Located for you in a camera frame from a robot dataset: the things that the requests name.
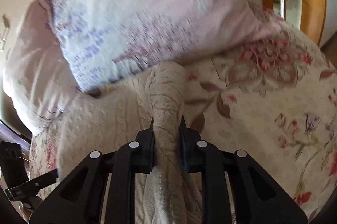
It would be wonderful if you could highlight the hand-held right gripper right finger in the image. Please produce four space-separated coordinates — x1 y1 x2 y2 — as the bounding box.
179 116 308 224

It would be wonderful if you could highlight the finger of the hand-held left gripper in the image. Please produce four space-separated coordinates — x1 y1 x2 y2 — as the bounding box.
5 171 59 201

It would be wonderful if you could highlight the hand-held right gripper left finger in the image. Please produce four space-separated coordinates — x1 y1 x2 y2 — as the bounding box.
30 120 156 224

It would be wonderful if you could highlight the beige cable knit sweater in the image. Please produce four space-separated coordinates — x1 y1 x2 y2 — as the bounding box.
56 62 203 224

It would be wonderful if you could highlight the floral bed sheet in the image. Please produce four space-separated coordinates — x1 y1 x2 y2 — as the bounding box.
28 6 337 224

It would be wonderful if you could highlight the pink floral pillow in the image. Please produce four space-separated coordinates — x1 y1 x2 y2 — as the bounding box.
3 0 85 132

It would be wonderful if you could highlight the pink pillow with blue print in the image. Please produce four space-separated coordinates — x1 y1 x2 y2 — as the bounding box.
35 0 285 93

